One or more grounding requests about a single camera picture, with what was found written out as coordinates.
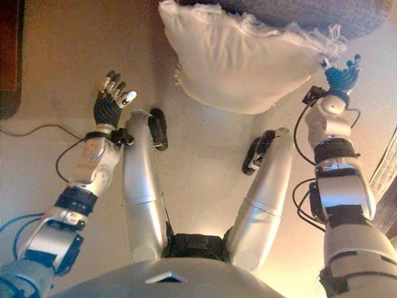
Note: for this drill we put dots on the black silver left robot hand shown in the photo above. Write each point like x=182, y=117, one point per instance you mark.
x=107, y=110

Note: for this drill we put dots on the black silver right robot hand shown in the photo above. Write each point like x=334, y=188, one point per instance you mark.
x=341, y=79

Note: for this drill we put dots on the white fringed cushion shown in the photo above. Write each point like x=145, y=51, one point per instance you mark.
x=235, y=68

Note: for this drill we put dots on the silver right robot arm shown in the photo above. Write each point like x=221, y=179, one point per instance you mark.
x=341, y=192

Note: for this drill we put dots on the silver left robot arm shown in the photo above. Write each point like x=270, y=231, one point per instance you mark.
x=90, y=167

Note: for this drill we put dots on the grey boucle armchair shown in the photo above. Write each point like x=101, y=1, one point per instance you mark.
x=310, y=12

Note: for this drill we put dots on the grey striped rug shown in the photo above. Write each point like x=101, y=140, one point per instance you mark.
x=386, y=167

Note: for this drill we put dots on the glossy brown wooden cabinet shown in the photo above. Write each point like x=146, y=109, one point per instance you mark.
x=9, y=56

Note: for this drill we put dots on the silver right robot leg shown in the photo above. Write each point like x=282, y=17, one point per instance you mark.
x=266, y=201

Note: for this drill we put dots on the grey robot torso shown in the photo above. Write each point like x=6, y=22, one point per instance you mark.
x=139, y=279

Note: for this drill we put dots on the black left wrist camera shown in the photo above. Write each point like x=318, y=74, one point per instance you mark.
x=122, y=137

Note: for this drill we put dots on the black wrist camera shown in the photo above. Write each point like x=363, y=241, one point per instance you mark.
x=122, y=137
x=313, y=94

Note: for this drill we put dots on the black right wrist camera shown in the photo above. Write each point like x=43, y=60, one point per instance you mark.
x=313, y=94

